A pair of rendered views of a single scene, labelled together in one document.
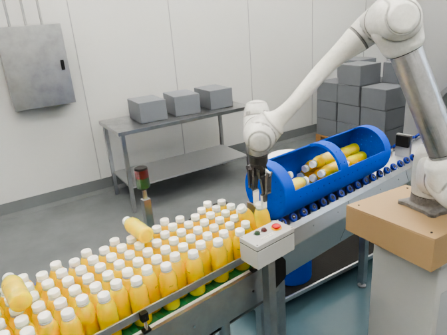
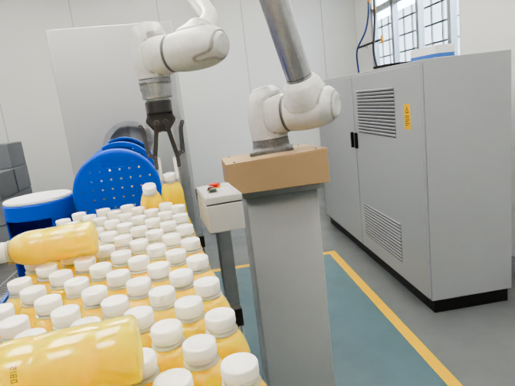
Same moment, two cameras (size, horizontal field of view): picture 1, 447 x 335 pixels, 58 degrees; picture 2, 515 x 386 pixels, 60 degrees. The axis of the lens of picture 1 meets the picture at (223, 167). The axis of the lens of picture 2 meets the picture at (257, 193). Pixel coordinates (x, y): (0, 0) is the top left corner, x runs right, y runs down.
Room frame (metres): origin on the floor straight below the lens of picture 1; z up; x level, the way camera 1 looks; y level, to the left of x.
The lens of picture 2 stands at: (0.75, 0.97, 1.34)
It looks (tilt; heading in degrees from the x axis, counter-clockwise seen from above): 12 degrees down; 294
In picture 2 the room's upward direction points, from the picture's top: 7 degrees counter-clockwise
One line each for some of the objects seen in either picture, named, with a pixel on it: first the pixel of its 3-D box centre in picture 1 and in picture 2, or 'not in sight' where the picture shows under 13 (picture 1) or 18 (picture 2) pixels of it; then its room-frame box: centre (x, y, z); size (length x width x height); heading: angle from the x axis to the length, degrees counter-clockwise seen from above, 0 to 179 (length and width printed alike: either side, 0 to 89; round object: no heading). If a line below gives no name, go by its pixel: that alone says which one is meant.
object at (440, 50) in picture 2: not in sight; (431, 53); (0.84, -1.96, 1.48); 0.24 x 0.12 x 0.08; 128
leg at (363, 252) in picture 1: (363, 248); not in sight; (2.41, -0.93, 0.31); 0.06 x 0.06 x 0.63; 37
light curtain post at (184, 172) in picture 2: not in sight; (185, 184); (2.36, -1.52, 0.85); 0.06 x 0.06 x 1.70; 37
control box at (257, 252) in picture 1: (267, 243); (219, 205); (1.37, -0.15, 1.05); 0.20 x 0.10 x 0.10; 127
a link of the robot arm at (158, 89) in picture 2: (257, 147); (155, 89); (1.52, -0.14, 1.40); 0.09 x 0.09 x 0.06
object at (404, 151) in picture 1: (402, 145); not in sight; (2.53, -1.20, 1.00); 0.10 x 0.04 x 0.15; 37
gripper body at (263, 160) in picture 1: (258, 164); (159, 116); (1.52, -0.14, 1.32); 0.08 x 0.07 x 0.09; 37
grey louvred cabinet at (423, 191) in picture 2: not in sight; (388, 164); (1.21, -2.66, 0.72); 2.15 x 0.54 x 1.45; 120
